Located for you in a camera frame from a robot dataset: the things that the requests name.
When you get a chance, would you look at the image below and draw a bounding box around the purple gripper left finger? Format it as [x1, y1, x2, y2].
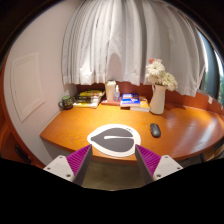
[44, 145, 92, 186]

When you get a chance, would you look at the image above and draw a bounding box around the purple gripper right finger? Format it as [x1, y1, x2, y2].
[135, 145, 182, 184]

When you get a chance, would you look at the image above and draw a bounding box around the dark grey computer mouse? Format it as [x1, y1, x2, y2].
[150, 123, 161, 138]

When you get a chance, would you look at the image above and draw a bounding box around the round grey white mouse pad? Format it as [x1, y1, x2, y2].
[87, 124, 141, 158]

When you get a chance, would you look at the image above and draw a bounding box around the yellow book under blue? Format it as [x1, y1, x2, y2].
[131, 96, 150, 112]

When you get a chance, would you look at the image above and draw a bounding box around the dark green mug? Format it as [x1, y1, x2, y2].
[58, 96, 73, 110]

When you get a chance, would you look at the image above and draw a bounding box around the white ceramic vase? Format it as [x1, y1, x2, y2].
[150, 85, 166, 115]

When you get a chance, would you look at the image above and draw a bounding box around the stack of yellow books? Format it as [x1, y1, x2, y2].
[73, 90, 105, 108]

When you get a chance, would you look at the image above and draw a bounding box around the blue book on stack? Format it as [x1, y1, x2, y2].
[120, 93, 140, 107]

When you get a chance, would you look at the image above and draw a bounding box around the small clear spray bottle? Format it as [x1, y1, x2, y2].
[114, 85, 120, 102]

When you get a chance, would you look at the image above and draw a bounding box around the white tissue pack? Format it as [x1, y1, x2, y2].
[105, 80, 116, 101]

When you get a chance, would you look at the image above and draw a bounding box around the white pink flower bouquet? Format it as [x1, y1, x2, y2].
[146, 58, 178, 91]

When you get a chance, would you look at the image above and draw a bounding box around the white sheer curtain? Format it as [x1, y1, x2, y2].
[62, 0, 205, 96]

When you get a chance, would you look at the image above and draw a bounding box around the window with dark frame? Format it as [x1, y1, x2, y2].
[199, 33, 224, 107]

